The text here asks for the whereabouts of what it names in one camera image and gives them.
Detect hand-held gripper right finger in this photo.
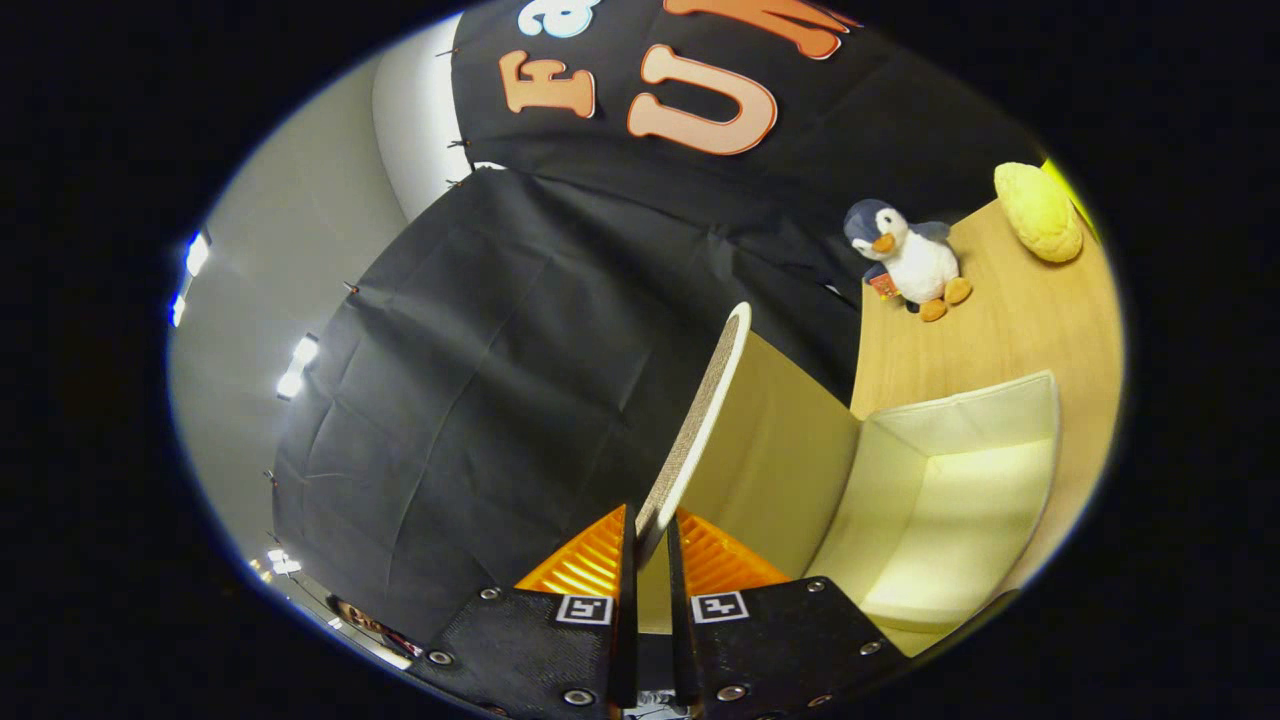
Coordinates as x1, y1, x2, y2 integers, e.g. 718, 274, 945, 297
666, 508, 908, 720

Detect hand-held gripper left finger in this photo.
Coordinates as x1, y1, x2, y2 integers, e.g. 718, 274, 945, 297
410, 503, 641, 720

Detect beige storage box with lid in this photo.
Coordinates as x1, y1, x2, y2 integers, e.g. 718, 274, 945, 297
635, 302, 1061, 658

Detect penguin plush toy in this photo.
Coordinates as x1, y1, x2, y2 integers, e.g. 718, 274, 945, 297
843, 198, 973, 323

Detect row of black cloth clips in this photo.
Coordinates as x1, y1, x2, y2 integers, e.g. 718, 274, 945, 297
262, 45, 476, 546

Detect yellow plush bun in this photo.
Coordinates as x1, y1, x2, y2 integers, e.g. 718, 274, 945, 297
993, 161, 1084, 265

